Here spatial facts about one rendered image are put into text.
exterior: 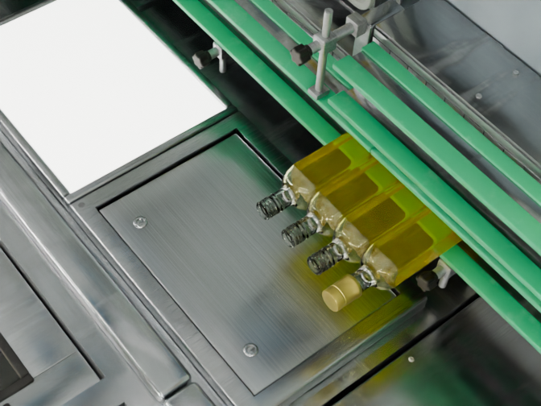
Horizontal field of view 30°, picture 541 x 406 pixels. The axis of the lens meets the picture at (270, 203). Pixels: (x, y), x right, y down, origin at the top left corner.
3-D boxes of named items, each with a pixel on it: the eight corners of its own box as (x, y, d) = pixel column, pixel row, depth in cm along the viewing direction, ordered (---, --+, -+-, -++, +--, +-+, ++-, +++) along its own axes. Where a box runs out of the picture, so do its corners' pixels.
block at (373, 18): (381, 40, 159) (347, 59, 156) (389, -6, 151) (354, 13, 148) (396, 53, 157) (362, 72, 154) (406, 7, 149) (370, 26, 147)
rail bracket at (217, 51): (251, 45, 181) (190, 77, 175) (252, 17, 175) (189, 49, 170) (265, 58, 179) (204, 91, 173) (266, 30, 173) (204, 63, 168)
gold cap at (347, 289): (365, 300, 138) (340, 316, 136) (348, 290, 140) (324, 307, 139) (359, 279, 136) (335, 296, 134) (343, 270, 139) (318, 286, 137)
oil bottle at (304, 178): (380, 130, 159) (274, 195, 150) (385, 106, 155) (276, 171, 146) (404, 153, 157) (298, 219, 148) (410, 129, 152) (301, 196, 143)
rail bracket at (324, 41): (346, 68, 157) (284, 102, 152) (359, -15, 144) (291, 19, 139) (359, 79, 156) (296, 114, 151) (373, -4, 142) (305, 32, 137)
